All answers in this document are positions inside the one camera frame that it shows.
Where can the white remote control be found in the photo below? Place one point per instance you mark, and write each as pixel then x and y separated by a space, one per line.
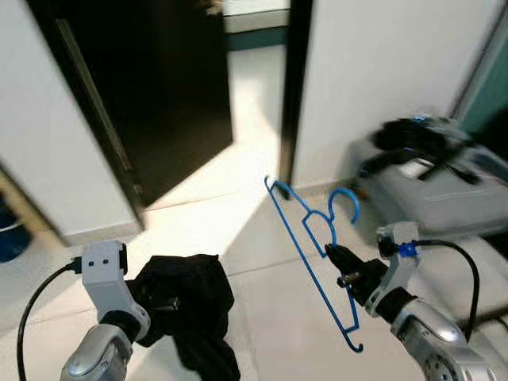
pixel 413 167

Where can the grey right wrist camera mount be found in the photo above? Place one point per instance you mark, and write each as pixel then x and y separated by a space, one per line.
pixel 397 254

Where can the grey ottoman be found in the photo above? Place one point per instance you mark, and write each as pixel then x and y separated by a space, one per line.
pixel 444 202

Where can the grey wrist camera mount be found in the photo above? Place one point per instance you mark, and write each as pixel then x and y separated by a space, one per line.
pixel 107 274
pixel 397 254

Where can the blue bucket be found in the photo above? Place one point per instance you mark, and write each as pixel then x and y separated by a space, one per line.
pixel 12 234

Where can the black garment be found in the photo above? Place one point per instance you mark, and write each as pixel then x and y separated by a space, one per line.
pixel 190 317

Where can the black door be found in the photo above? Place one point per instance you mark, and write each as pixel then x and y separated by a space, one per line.
pixel 151 95

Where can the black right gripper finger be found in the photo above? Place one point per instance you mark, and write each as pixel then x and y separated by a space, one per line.
pixel 343 257
pixel 343 273

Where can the black door frame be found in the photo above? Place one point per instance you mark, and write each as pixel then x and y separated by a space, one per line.
pixel 295 79

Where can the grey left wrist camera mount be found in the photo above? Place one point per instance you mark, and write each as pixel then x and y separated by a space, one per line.
pixel 107 274

